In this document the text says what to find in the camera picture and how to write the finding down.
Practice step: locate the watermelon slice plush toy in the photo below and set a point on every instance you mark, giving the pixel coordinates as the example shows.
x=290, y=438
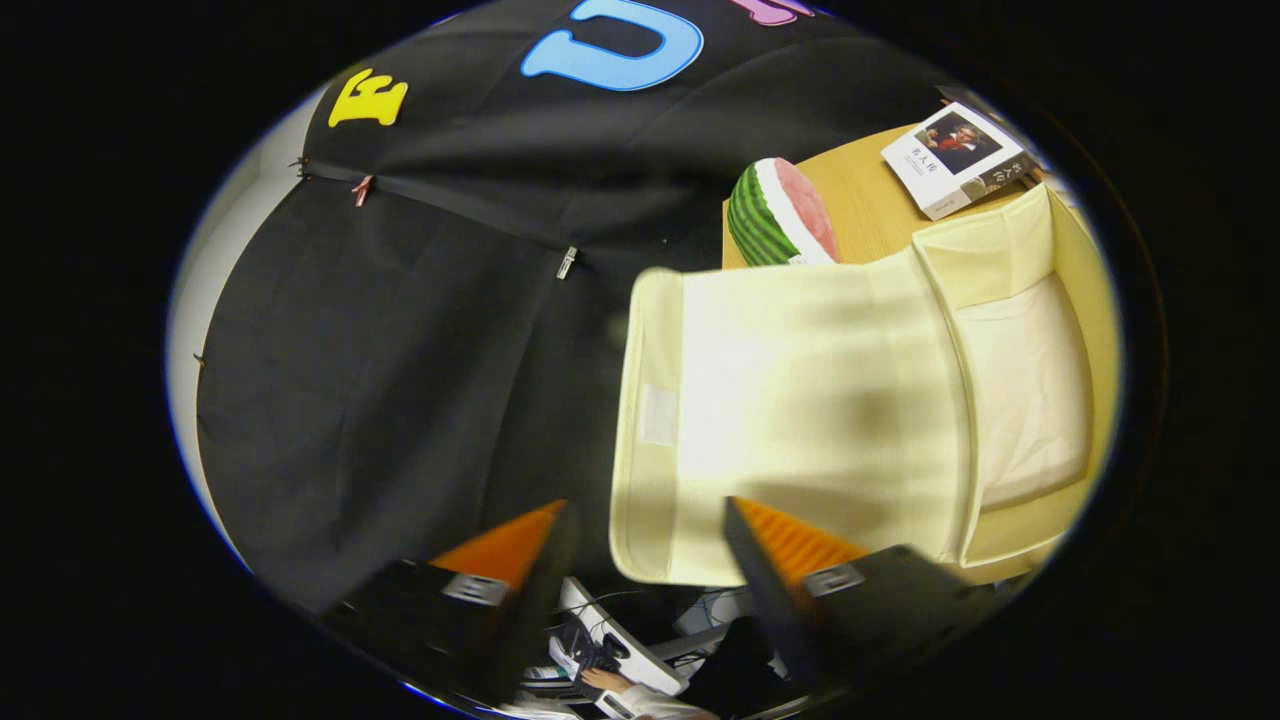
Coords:
x=775, y=215

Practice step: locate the white and black device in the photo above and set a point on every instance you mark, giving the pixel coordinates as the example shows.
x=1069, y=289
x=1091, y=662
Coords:
x=625, y=645

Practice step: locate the white portrait cover book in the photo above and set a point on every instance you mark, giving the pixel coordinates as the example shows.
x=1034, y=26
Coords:
x=950, y=160

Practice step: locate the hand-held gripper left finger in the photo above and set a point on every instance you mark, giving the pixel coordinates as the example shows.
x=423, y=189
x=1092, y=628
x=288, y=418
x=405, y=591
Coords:
x=530, y=610

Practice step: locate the silver cloth clip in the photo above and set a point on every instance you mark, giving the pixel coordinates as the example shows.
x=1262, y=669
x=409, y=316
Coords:
x=567, y=262

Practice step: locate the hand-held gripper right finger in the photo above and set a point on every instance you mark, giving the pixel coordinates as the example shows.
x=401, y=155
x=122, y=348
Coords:
x=765, y=590

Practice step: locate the red cloth clip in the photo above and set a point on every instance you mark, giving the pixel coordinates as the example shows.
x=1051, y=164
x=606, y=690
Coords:
x=362, y=190

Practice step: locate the cream fabric storage box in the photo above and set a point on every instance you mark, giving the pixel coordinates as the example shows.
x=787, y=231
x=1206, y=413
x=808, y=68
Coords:
x=800, y=400

